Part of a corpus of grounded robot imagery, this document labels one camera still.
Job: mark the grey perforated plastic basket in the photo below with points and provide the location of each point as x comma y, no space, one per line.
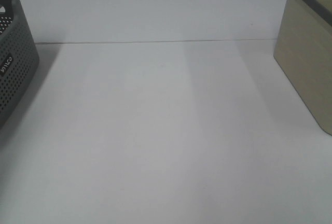
19,56

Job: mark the beige plastic bin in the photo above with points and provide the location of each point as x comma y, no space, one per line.
303,52

